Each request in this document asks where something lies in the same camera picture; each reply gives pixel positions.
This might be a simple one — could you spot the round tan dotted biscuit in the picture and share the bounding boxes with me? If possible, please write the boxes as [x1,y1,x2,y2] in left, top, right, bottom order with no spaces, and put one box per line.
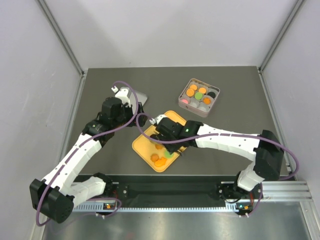
[189,84,198,92]

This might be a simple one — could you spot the aluminium frame post left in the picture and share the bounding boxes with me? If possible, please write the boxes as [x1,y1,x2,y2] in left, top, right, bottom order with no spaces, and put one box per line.
[35,0,85,77]

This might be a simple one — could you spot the grey slotted cable duct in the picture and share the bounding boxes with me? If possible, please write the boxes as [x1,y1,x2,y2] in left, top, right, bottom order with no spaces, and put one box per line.
[73,200,251,213]

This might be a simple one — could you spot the aluminium frame post right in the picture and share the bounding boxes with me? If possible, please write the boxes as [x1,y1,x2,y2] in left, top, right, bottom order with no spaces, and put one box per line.
[257,0,306,74]

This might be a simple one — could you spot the pink cookie tin box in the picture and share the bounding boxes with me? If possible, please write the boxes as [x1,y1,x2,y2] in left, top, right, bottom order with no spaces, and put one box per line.
[178,78,221,118]

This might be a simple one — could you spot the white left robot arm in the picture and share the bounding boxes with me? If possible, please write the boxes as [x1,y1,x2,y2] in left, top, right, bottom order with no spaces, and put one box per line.
[29,97,147,224]

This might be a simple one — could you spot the yellow plastic tray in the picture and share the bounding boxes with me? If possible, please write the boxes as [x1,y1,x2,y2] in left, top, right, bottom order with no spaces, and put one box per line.
[132,110,186,173]

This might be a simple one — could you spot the pink sandwich cookie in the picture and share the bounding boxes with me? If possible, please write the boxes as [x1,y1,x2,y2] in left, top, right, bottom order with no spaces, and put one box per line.
[180,98,190,105]

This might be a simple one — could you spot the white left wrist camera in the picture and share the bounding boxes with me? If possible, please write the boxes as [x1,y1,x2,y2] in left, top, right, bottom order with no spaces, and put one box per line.
[111,86,132,108]

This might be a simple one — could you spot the metal serving tongs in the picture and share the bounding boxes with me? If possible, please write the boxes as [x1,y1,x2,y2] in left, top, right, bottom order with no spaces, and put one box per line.
[150,133,186,155]

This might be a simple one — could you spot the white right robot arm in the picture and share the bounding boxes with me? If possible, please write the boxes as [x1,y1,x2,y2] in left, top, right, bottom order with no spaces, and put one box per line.
[151,115,284,200]

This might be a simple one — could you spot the orange fish cookie lower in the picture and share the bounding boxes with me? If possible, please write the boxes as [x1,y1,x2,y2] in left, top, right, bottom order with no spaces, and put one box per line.
[154,157,167,168]

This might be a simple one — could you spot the green sandwich cookie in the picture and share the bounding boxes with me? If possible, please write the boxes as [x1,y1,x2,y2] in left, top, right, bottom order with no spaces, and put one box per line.
[194,92,204,101]
[164,150,174,159]

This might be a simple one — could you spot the tan swirl cookie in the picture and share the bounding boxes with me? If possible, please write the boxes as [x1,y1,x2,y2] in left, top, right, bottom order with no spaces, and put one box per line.
[150,153,159,163]
[155,144,163,150]

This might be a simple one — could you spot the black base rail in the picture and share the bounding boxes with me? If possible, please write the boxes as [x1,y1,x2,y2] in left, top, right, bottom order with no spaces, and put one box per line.
[97,175,260,207]

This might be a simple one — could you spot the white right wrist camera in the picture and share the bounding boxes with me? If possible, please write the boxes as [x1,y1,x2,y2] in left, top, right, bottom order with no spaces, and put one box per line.
[149,114,167,126]

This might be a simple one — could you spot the aluminium frame post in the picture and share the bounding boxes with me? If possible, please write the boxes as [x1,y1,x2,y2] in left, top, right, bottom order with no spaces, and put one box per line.
[257,0,306,74]
[35,0,85,77]

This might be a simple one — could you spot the tan swirl cookie middle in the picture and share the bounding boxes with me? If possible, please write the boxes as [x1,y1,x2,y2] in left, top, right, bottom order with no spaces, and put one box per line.
[155,144,163,150]

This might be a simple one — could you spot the black sandwich cookie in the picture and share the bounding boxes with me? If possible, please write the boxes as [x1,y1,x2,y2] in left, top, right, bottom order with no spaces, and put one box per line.
[207,91,216,99]

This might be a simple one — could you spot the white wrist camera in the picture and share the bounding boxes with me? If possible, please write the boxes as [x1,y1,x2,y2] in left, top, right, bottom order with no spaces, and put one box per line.
[111,86,132,108]
[149,114,167,126]

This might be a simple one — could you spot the tan swirl cookie lower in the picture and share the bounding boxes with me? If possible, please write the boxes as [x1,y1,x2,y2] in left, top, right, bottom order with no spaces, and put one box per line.
[150,153,159,163]

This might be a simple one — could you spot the silver tin lid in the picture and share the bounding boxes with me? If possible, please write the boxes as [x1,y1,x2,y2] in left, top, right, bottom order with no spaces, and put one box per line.
[121,87,148,106]

